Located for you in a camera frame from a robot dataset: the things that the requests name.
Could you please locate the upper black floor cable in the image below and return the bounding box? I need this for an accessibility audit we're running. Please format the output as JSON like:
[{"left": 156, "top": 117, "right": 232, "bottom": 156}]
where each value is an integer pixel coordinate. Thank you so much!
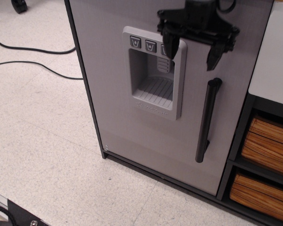
[{"left": 0, "top": 37, "right": 76, "bottom": 55}]

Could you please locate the black toy kitchen cabinet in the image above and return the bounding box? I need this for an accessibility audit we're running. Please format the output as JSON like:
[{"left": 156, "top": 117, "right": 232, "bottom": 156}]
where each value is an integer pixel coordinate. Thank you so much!
[{"left": 64, "top": 0, "right": 283, "bottom": 226}]

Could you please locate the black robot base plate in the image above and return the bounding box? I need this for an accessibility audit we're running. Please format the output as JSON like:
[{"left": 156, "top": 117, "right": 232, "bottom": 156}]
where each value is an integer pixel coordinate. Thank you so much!
[{"left": 7, "top": 199, "right": 49, "bottom": 226}]

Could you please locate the black door handle bar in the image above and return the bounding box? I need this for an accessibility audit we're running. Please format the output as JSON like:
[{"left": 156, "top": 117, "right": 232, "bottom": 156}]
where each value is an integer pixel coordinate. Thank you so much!
[{"left": 195, "top": 78, "right": 222, "bottom": 163}]

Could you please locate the grey water dispenser panel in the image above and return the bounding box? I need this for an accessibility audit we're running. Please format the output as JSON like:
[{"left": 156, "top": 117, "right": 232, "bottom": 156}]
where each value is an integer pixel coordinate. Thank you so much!
[{"left": 122, "top": 26, "right": 187, "bottom": 121}]

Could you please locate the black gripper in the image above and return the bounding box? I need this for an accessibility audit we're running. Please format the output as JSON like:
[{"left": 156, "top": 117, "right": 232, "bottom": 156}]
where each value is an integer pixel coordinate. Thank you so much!
[{"left": 157, "top": 0, "right": 240, "bottom": 71}]

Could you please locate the black caster wheel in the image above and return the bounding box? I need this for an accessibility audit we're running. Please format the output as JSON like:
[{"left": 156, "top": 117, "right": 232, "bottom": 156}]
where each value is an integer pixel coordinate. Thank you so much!
[{"left": 11, "top": 0, "right": 28, "bottom": 14}]

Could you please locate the black floor cable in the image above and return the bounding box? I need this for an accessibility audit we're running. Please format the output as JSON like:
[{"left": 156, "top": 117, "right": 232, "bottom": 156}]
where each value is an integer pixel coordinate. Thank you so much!
[
  {"left": 0, "top": 37, "right": 76, "bottom": 55},
  {"left": 0, "top": 61, "right": 83, "bottom": 80}
]

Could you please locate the grey toy fridge door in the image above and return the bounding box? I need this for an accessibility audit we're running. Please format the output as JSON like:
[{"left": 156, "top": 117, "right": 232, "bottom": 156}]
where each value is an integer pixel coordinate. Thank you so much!
[{"left": 66, "top": 0, "right": 273, "bottom": 196}]

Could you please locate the lower black floor cable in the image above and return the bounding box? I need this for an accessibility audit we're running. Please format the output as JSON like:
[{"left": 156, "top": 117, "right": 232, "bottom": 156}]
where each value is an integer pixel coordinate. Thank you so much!
[{"left": 0, "top": 61, "right": 83, "bottom": 80}]

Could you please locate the black braided cable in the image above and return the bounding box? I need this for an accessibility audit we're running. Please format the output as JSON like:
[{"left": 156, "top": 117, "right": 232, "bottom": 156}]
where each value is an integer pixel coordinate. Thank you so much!
[{"left": 0, "top": 204, "right": 19, "bottom": 226}]

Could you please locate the white countertop panel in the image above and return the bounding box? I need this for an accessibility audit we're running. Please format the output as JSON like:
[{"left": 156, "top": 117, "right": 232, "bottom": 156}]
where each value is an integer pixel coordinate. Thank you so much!
[{"left": 248, "top": 1, "right": 283, "bottom": 104}]

